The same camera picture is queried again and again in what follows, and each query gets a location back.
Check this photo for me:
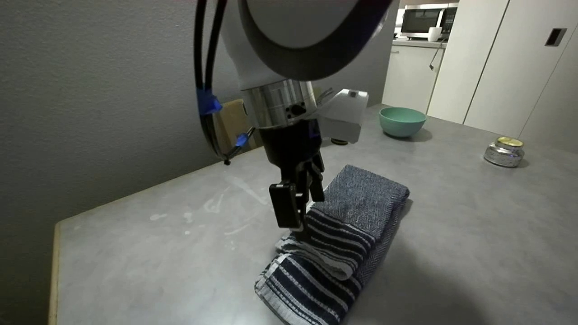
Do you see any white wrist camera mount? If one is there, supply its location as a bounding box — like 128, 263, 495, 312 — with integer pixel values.
314, 86, 370, 146

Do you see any white kitchen counter cabinet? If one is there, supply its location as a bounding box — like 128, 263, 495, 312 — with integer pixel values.
381, 38, 448, 115

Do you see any tall white cabinet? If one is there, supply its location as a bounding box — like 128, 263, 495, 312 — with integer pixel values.
426, 0, 578, 153

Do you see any small black wall plate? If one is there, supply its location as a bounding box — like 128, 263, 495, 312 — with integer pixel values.
544, 25, 569, 48

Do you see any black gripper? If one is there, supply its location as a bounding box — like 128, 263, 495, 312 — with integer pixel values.
256, 117, 329, 233

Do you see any microwave oven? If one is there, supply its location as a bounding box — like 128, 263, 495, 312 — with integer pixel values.
399, 3, 460, 41

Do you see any black cable bundle blue tape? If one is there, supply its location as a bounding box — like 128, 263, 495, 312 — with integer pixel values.
191, 0, 258, 166

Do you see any grey knitted sock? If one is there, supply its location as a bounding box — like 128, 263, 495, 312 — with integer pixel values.
253, 162, 412, 325

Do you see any mint green bowl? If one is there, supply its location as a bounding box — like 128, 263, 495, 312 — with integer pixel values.
377, 104, 428, 141

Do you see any white cup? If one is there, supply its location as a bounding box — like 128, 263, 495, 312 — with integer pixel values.
426, 23, 444, 45

